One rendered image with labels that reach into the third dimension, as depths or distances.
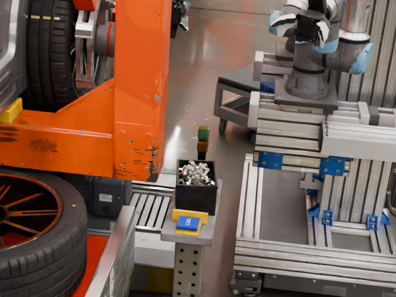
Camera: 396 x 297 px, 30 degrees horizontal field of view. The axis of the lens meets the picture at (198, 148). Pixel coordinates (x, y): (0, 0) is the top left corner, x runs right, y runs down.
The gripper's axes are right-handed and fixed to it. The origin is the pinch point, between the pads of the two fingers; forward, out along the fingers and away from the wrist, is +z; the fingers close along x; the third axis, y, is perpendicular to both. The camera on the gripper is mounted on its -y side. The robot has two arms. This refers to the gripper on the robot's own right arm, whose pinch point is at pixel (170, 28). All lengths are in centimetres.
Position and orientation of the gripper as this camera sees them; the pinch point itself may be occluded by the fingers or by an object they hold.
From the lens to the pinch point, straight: 323.7
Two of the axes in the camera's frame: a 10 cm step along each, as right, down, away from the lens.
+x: 9.7, 2.2, -0.4
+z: -1.5, 4.7, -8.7
